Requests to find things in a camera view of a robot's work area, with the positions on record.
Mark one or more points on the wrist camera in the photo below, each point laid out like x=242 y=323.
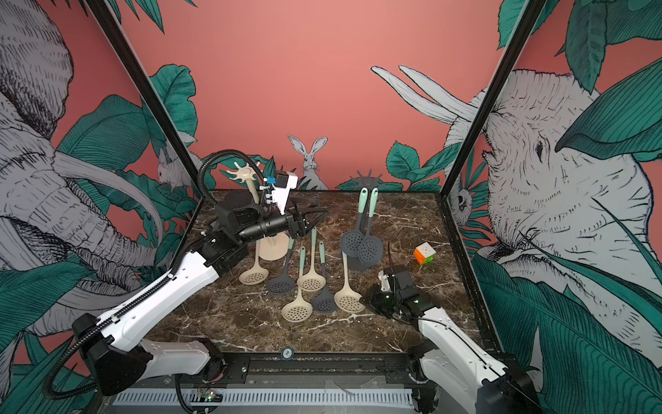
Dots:
x=385 y=284
x=277 y=188

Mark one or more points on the beige utensil rack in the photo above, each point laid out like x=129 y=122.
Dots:
x=271 y=248

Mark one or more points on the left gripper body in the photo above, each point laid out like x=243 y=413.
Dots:
x=274 y=226

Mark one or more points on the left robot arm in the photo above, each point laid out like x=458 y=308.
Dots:
x=111 y=352

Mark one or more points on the small circuit board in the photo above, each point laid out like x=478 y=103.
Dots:
x=208 y=396

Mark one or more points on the left black frame post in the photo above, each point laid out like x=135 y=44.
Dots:
x=104 y=15

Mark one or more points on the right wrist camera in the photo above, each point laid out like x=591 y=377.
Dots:
x=385 y=284

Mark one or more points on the white vent strip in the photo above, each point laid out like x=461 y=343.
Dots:
x=398 y=398

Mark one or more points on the beige skimmer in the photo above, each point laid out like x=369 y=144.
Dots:
x=348 y=299
x=256 y=274
x=312 y=281
x=299 y=309

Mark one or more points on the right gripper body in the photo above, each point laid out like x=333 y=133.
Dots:
x=385 y=303

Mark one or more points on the right black frame post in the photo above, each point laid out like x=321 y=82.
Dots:
x=531 y=11

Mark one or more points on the round front knob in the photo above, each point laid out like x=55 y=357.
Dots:
x=287 y=353

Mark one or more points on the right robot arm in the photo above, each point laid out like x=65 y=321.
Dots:
x=476 y=380

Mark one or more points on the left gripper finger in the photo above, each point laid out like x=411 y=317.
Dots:
x=305 y=199
x=313 y=216

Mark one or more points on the black front rail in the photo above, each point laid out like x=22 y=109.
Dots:
x=235 y=367

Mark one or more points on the grey skimmer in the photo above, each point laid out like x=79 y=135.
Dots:
x=324 y=302
x=284 y=283
x=371 y=248
x=350 y=241

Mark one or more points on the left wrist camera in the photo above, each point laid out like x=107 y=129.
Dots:
x=277 y=188

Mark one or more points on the black frame post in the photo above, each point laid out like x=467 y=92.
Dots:
x=531 y=11
x=104 y=15

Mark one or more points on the colourful puzzle cube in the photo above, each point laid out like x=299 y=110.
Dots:
x=424 y=253

